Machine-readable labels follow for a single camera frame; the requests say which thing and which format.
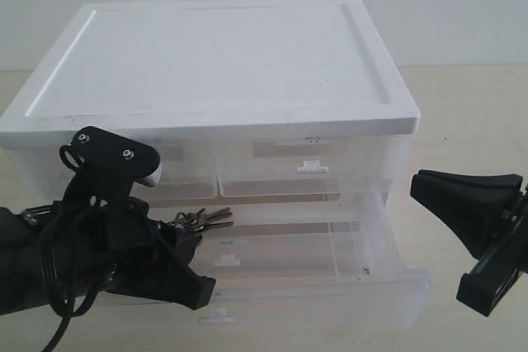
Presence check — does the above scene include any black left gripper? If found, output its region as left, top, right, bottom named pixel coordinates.
left=1, top=126, right=216, bottom=309

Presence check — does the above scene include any white translucent drawer cabinet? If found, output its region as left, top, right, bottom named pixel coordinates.
left=1, top=0, right=420, bottom=219

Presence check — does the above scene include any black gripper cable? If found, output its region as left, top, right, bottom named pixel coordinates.
left=39, top=203, right=108, bottom=352

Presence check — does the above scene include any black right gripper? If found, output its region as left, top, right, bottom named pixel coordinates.
left=410, top=170, right=527, bottom=317

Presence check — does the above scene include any top right clear drawer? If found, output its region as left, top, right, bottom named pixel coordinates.
left=214, top=135, right=413, bottom=197

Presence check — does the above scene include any top left clear drawer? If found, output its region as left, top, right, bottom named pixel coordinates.
left=133, top=141, right=218, bottom=201

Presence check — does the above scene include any key bunch with blue fob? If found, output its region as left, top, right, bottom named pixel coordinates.
left=167, top=207, right=234, bottom=265

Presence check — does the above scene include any wide clear drawer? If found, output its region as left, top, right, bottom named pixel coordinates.
left=180, top=191, right=431, bottom=332
left=192, top=237, right=256, bottom=270

